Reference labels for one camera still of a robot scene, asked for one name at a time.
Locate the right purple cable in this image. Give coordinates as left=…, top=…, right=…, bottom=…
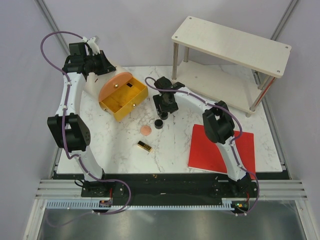
left=144, top=76, right=261, bottom=216

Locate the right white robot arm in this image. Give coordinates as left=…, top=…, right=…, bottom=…
left=148, top=76, right=250, bottom=197

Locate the white slotted cable duct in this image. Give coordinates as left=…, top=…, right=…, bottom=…
left=45, top=199, right=249, bottom=211

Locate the yellow drawer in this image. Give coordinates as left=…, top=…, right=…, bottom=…
left=99, top=76, right=149, bottom=122

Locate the black round jar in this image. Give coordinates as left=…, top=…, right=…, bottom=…
left=154, top=119, right=164, bottom=130
left=159, top=112, right=169, bottom=121

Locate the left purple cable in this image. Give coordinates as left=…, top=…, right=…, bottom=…
left=39, top=29, right=133, bottom=216

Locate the red notebook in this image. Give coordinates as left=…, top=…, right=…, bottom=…
left=188, top=124, right=256, bottom=174

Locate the pink makeup sponge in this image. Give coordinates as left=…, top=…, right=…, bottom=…
left=140, top=125, right=152, bottom=136

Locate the gold black lipstick box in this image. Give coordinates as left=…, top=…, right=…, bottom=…
left=137, top=141, right=152, bottom=152

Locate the purple cable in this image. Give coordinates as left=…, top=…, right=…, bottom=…
left=39, top=29, right=133, bottom=216
left=144, top=76, right=261, bottom=216

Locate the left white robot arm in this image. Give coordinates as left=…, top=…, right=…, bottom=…
left=47, top=36, right=116, bottom=197

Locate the black round jar upper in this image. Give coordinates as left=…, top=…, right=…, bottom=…
left=159, top=112, right=169, bottom=121

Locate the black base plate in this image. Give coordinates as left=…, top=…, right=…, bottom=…
left=74, top=173, right=259, bottom=200

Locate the orange top drawer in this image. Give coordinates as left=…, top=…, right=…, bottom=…
left=98, top=72, right=133, bottom=102

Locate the cream drawer organizer shell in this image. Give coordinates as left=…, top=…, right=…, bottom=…
left=84, top=60, right=127, bottom=102

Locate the black round jar lower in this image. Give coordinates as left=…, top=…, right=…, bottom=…
left=154, top=119, right=164, bottom=130

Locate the cream two-tier shelf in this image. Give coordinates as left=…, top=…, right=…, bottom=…
left=171, top=16, right=292, bottom=116

